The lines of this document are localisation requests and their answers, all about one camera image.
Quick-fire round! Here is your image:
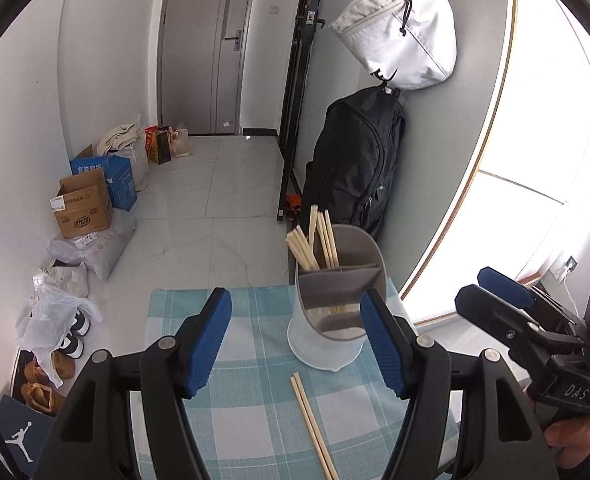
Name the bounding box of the white fabric bag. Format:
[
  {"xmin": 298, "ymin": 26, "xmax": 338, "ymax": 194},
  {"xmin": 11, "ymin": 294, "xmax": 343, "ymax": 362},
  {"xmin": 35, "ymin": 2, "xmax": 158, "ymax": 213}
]
[{"xmin": 328, "ymin": 0, "xmax": 458, "ymax": 92}]

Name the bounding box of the white black sneaker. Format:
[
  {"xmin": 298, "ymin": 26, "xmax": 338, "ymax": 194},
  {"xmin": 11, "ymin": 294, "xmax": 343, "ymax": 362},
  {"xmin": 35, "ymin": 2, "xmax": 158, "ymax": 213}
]
[
  {"xmin": 57, "ymin": 332, "xmax": 86, "ymax": 359},
  {"xmin": 67, "ymin": 307, "xmax": 96, "ymax": 336}
]

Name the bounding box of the beige plastic bag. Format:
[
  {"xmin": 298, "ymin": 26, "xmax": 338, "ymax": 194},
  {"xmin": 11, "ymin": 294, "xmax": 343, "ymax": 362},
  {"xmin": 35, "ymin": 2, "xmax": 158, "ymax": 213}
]
[{"xmin": 169, "ymin": 122, "xmax": 194, "ymax": 158}]

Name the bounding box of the person's right hand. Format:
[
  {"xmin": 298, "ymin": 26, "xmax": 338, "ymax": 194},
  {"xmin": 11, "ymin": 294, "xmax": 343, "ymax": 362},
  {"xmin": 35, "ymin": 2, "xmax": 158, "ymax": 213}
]
[{"xmin": 545, "ymin": 412, "xmax": 590, "ymax": 463}]

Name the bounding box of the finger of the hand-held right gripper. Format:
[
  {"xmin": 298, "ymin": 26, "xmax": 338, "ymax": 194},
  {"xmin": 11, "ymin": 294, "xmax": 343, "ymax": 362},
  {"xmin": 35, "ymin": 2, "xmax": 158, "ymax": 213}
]
[
  {"xmin": 455, "ymin": 284, "xmax": 546, "ymax": 357},
  {"xmin": 478, "ymin": 267, "xmax": 583, "ymax": 331}
]

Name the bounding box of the clear bag with beige content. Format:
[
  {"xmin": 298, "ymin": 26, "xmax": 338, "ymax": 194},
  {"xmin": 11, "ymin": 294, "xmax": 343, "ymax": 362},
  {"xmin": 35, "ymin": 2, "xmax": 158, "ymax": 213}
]
[{"xmin": 32, "ymin": 259, "xmax": 90, "ymax": 301}]

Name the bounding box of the bundle of chopsticks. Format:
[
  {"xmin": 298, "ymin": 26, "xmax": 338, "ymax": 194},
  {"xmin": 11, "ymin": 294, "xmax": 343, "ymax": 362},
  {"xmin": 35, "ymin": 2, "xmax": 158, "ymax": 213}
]
[{"xmin": 286, "ymin": 204, "xmax": 339, "ymax": 271}]

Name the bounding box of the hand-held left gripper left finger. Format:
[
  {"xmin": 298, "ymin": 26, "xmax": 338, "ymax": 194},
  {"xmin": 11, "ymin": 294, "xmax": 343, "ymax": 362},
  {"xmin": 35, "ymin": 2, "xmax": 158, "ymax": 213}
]
[{"xmin": 32, "ymin": 287, "xmax": 233, "ymax": 480}]

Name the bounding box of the white plastic bag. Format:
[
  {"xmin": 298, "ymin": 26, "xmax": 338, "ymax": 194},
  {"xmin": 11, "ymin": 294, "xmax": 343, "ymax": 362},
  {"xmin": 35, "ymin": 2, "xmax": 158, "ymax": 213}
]
[{"xmin": 15, "ymin": 284, "xmax": 103, "ymax": 388}]

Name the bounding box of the pale wooden chopstick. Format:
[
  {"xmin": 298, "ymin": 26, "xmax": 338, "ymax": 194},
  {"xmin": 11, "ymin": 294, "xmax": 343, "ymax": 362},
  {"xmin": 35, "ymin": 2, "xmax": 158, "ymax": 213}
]
[
  {"xmin": 295, "ymin": 373, "xmax": 342, "ymax": 480},
  {"xmin": 290, "ymin": 376, "xmax": 337, "ymax": 480}
]

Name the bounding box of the black backpack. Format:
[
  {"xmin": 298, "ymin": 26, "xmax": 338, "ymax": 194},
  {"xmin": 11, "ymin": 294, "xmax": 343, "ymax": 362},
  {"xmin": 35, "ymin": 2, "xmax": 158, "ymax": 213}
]
[{"xmin": 300, "ymin": 85, "xmax": 407, "ymax": 242}]

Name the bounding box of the grey parcel bag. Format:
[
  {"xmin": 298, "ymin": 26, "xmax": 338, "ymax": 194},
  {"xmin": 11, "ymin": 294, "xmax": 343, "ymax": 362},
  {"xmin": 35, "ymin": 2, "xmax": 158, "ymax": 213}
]
[{"xmin": 47, "ymin": 209, "xmax": 137, "ymax": 282}]

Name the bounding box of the brown cardboard box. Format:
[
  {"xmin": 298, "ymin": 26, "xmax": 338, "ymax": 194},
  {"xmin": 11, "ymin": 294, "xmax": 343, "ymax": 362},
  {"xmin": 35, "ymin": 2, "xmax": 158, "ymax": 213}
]
[{"xmin": 51, "ymin": 168, "xmax": 114, "ymax": 239}]

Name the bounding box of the blue cardboard box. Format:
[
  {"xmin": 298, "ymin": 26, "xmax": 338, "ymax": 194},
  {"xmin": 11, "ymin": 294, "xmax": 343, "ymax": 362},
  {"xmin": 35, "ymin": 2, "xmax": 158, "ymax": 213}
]
[{"xmin": 70, "ymin": 144, "xmax": 138, "ymax": 212}]

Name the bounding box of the black metal frame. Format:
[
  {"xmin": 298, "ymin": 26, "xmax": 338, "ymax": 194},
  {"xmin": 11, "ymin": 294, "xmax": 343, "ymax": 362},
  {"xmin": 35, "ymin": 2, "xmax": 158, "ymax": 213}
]
[{"xmin": 276, "ymin": 0, "xmax": 328, "ymax": 224}]

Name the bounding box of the red yellow bag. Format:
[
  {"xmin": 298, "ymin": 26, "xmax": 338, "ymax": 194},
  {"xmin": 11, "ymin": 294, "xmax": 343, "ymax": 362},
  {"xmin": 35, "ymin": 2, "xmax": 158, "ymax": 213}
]
[{"xmin": 144, "ymin": 126, "xmax": 161, "ymax": 163}]

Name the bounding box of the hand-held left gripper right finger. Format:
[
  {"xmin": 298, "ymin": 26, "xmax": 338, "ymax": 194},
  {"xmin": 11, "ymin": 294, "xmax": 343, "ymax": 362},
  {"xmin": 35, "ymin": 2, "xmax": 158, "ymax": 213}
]
[{"xmin": 360, "ymin": 287, "xmax": 561, "ymax": 480}]

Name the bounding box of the beige folded cloth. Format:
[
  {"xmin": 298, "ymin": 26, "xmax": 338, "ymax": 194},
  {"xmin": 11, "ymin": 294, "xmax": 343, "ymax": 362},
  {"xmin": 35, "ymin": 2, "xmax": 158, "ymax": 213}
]
[{"xmin": 96, "ymin": 122, "xmax": 143, "ymax": 155}]

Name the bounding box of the grey door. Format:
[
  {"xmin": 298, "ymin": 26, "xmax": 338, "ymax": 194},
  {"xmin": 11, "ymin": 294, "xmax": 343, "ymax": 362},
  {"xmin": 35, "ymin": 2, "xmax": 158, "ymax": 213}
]
[{"xmin": 157, "ymin": 0, "xmax": 261, "ymax": 137}]

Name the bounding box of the black paper bag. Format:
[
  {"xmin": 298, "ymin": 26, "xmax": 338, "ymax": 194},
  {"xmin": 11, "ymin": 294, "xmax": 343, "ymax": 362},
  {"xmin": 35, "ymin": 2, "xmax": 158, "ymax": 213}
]
[{"xmin": 147, "ymin": 129, "xmax": 173, "ymax": 166}]

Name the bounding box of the dark blue shoe box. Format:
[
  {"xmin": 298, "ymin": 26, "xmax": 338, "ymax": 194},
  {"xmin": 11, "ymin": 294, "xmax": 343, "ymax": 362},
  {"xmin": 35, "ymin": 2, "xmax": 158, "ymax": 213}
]
[{"xmin": 0, "ymin": 394, "xmax": 56, "ymax": 478}]

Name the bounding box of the white grey utensil holder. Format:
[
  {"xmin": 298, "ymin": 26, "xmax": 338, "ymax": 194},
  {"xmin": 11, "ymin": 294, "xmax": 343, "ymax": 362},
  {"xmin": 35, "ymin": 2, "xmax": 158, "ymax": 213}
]
[{"xmin": 287, "ymin": 225, "xmax": 387, "ymax": 372}]

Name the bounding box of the teal checked tablecloth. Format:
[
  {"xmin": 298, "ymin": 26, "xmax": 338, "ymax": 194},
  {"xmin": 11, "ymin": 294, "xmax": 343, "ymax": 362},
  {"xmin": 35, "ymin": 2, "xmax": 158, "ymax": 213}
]
[{"xmin": 130, "ymin": 285, "xmax": 461, "ymax": 480}]

